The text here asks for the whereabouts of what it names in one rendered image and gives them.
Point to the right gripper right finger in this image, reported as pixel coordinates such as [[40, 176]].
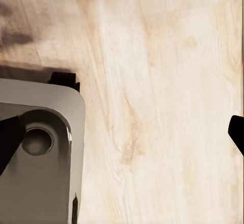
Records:
[[236, 131]]

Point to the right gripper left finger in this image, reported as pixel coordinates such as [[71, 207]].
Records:
[[12, 133]]

